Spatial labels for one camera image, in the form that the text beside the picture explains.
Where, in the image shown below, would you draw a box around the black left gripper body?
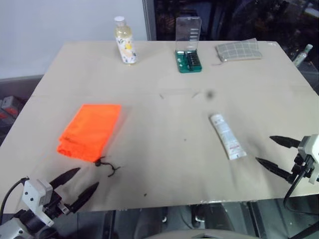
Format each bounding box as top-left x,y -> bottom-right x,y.
42,190 -> 75,220

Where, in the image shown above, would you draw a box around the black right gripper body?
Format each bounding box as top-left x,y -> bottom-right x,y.
286,153 -> 315,185

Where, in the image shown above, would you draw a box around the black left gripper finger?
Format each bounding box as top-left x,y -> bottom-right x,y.
49,167 -> 81,192
70,181 -> 100,214

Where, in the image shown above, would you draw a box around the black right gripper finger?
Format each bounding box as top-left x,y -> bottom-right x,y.
255,157 -> 294,184
269,135 -> 303,150

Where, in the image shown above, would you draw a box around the white squeeze tube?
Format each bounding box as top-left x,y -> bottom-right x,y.
209,113 -> 247,160

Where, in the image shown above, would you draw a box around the pale green background bottle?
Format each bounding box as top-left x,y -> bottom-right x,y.
292,44 -> 314,67

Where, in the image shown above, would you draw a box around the red and grey boxes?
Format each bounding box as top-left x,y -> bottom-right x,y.
0,96 -> 27,122

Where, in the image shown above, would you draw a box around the grey checked fabric pouch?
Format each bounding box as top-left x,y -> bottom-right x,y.
215,38 -> 263,63

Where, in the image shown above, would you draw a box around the green screwdriver bit case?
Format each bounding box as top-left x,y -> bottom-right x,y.
175,16 -> 204,74

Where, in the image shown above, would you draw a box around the clear bottle with floral label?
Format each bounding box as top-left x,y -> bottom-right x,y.
114,16 -> 137,65

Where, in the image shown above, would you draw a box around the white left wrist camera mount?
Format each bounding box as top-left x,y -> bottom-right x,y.
21,177 -> 55,227

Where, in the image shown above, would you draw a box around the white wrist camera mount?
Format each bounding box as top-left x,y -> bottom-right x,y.
21,177 -> 55,227
297,133 -> 319,185

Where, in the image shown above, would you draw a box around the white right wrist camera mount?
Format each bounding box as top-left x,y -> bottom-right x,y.
297,133 -> 319,185

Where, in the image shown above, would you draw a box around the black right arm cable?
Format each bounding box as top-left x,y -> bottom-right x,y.
283,167 -> 310,218

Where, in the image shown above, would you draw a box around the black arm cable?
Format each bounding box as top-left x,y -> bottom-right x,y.
0,176 -> 28,221
283,167 -> 310,218

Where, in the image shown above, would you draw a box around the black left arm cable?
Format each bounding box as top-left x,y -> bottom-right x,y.
0,176 -> 28,221

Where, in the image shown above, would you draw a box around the orange drawstring bag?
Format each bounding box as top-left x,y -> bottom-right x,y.
56,104 -> 122,178

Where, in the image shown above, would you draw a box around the grey metal window post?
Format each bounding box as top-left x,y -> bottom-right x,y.
142,0 -> 157,41

